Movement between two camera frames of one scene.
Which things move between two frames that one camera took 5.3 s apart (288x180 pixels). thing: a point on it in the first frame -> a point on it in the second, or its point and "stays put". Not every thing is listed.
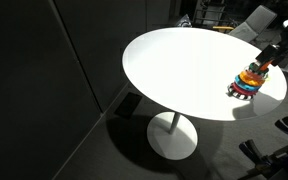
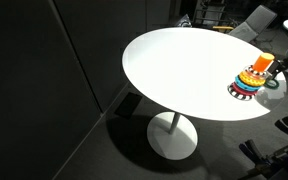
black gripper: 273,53 -> 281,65
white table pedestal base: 172,135 stays put
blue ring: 247,86 stays put
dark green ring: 256,69 -> 272,87
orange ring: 252,79 stays put
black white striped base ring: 233,93 stays put
